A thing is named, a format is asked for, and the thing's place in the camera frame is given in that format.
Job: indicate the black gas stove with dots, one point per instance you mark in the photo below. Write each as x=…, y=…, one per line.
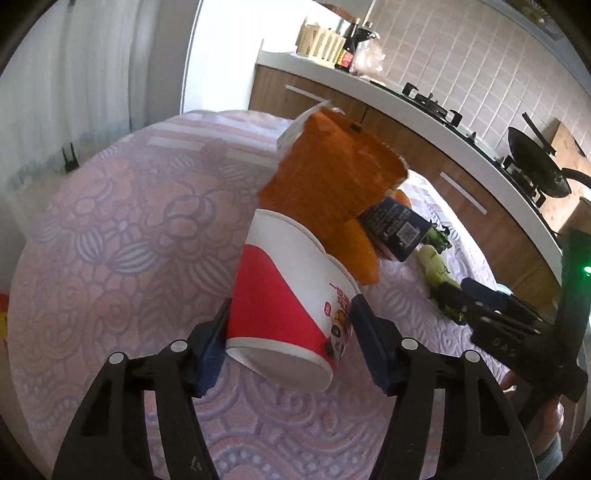
x=419, y=106

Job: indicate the dark soy sauce bottle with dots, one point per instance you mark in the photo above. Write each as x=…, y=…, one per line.
x=345, y=57

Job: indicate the pink floral tablecloth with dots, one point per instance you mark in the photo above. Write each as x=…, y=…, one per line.
x=140, y=244

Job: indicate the orange snack bag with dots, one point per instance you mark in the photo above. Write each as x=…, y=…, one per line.
x=332, y=173

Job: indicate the person's right hand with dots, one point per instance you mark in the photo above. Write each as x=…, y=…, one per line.
x=547, y=421

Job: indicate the red white paper cup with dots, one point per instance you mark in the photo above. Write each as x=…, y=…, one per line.
x=289, y=313

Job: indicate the white curtain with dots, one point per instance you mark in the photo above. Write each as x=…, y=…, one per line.
x=75, y=85

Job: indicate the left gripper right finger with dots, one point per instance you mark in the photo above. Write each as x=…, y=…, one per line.
x=379, y=339

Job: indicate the left wooden cabinet door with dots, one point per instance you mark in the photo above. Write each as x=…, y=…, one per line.
x=287, y=95

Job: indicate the dark blue snack wrapper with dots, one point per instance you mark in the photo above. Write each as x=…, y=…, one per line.
x=395, y=228

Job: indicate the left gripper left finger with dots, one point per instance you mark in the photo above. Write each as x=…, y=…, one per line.
x=207, y=352

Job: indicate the white kitchen countertop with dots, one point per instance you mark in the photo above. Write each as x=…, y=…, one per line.
x=440, y=136

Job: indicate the clear plastic bag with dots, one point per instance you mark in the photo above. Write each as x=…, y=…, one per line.
x=368, y=60

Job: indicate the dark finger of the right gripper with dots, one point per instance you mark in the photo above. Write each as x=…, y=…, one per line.
x=470, y=301

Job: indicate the black wok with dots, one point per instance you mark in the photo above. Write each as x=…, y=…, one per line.
x=537, y=162

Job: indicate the beige woven basket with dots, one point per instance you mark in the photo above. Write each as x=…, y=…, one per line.
x=321, y=45

